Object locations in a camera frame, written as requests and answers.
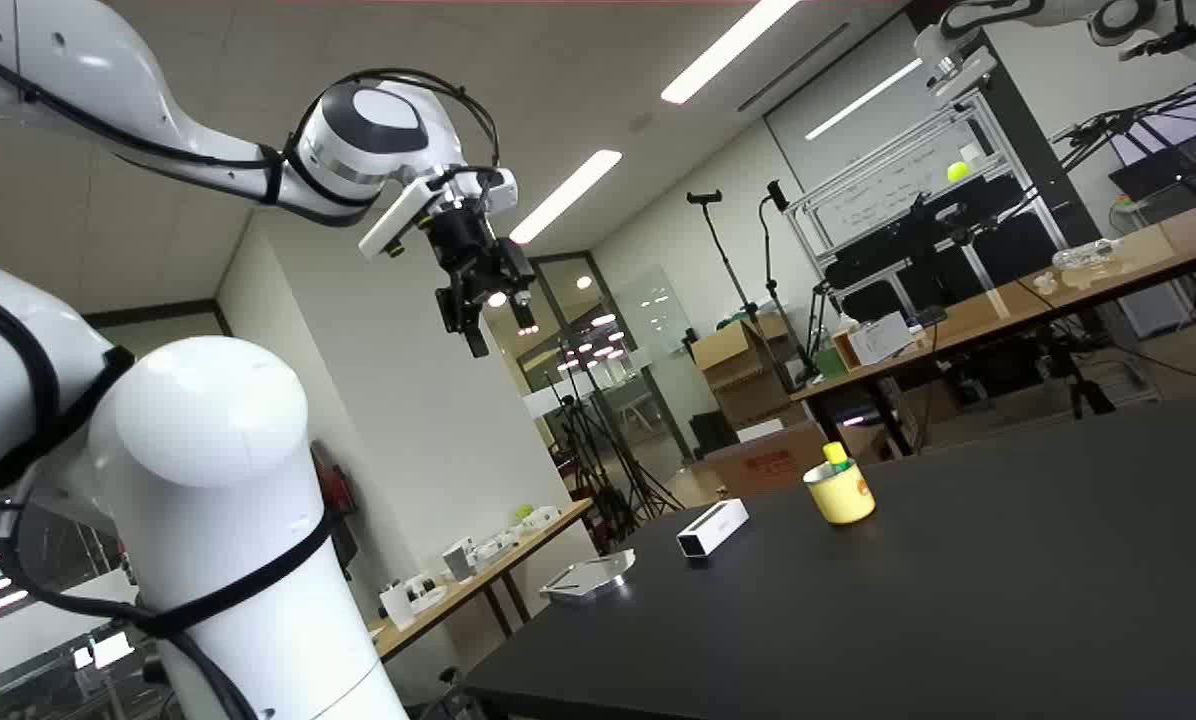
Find yellow cup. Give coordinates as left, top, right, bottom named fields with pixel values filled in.
left=800, top=455, right=880, bottom=531

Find wooden office desk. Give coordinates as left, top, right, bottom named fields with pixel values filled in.
left=790, top=202, right=1196, bottom=462

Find large brown cardboard box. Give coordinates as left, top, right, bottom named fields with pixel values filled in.
left=697, top=419, right=836, bottom=504

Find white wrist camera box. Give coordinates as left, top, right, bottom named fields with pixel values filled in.
left=357, top=170, right=442, bottom=258

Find white boxes on side table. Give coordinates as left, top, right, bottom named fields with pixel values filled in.
left=376, top=569, right=448, bottom=632

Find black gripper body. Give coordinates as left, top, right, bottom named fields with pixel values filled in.
left=422, top=166, right=543, bottom=323

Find long ceiling light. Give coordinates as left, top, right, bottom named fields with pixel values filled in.
left=503, top=142, right=628, bottom=253
left=800, top=50, right=927, bottom=142
left=655, top=0, right=804, bottom=106

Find black computer monitors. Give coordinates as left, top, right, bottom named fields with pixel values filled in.
left=820, top=170, right=1061, bottom=327

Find long wooden side table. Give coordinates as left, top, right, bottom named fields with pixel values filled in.
left=369, top=494, right=598, bottom=665

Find stacked cardboard boxes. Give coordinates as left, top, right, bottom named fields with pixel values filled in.
left=687, top=315, right=795, bottom=431

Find white rectangular box device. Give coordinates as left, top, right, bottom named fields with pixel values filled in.
left=677, top=494, right=752, bottom=565

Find black tripod stand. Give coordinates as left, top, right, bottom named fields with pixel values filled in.
left=752, top=176, right=828, bottom=344
left=685, top=188, right=765, bottom=327

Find flat white grey device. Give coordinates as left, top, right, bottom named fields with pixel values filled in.
left=536, top=549, right=640, bottom=608

